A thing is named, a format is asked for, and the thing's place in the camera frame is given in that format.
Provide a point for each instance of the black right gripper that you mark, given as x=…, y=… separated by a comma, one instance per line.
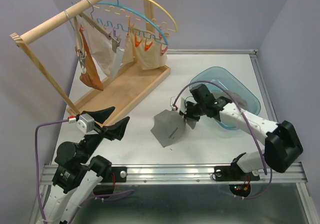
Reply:
x=187, y=115

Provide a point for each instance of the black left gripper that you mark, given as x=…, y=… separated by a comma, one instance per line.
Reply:
x=112, y=130

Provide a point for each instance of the grey underwear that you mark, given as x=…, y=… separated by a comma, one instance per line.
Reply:
x=169, y=127
x=241, y=102

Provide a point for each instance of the blue plastic clip hanger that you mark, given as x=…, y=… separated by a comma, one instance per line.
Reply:
x=132, y=27

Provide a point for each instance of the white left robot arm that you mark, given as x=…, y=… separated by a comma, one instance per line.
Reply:
x=78, y=171

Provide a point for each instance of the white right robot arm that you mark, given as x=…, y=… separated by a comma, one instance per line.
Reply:
x=278, y=145

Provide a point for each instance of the brown underwear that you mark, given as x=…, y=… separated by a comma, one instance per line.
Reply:
x=90, y=78

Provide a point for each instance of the white underwear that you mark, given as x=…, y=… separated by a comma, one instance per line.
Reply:
x=100, y=49

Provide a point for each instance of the beige underwear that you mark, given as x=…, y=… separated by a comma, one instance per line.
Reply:
x=144, y=48

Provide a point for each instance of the wooden clamp hanger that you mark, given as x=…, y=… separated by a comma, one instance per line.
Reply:
x=79, y=44
x=115, y=41

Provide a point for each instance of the yellow plastic clip hanger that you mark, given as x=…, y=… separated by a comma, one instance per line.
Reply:
x=148, y=12

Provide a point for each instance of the blue plastic tub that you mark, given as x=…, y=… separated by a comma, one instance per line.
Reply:
x=227, y=81

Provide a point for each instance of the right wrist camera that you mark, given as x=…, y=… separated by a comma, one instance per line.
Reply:
x=179, y=105

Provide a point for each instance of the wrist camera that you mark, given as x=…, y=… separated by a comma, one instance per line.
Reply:
x=179, y=105
x=85, y=123

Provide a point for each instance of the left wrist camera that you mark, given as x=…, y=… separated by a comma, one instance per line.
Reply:
x=85, y=123

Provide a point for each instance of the aluminium mounting rail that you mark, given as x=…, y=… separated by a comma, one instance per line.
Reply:
x=202, y=174

